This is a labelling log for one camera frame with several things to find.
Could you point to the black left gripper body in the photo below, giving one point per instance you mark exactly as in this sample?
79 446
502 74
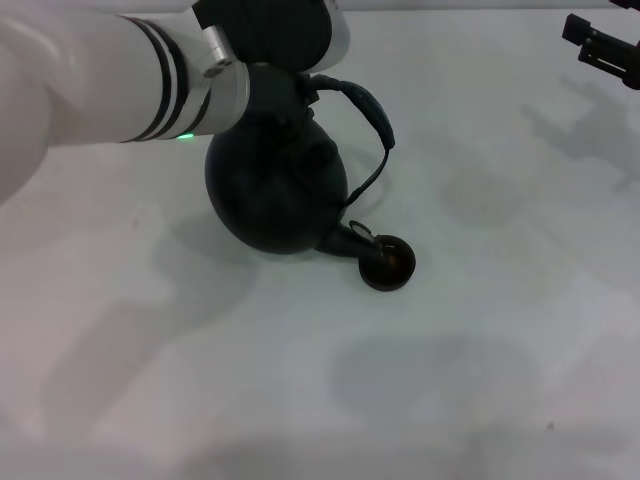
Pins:
275 95

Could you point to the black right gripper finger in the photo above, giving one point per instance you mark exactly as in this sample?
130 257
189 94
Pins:
627 4
605 47

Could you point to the small dark brown teacup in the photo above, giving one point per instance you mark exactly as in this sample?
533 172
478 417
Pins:
387 272

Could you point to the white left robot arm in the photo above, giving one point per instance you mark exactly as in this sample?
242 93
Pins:
100 75

